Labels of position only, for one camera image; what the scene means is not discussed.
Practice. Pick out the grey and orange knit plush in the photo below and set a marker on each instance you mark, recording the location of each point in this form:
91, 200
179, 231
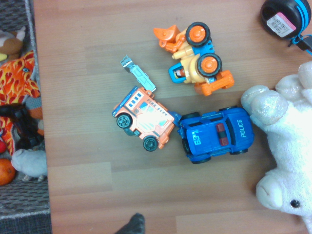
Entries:
34, 107

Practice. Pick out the orange flame pattern plush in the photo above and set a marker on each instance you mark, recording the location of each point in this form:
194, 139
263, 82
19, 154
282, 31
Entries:
17, 80

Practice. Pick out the black game controller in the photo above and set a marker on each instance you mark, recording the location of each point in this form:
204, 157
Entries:
23, 126

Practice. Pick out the brown dog plush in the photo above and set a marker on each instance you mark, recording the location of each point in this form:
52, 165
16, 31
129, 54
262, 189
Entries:
11, 44

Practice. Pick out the black and blue headphones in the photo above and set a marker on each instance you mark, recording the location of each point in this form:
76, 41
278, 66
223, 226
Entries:
285, 19

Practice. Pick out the white stuffed unicorn toy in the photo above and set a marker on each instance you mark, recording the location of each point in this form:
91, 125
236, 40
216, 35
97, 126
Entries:
290, 136

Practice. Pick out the orange toy bulldozer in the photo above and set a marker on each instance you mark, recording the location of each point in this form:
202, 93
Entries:
195, 63

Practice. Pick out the orange toy fire truck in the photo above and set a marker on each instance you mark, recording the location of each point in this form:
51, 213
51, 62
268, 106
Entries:
148, 122

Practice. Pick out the yellow and blue plush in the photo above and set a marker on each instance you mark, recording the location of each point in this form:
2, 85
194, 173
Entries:
2, 57

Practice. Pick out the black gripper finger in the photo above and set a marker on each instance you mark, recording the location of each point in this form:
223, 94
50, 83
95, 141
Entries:
134, 225

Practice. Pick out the light grey plush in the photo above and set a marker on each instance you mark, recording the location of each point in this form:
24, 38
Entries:
30, 162

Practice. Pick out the blue toy police car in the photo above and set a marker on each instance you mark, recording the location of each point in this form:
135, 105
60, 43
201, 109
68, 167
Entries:
214, 136

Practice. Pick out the Captain America plush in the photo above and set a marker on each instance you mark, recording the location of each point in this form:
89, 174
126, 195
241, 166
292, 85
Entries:
6, 171

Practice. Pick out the woven grey storage basket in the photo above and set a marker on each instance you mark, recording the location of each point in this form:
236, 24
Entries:
22, 202

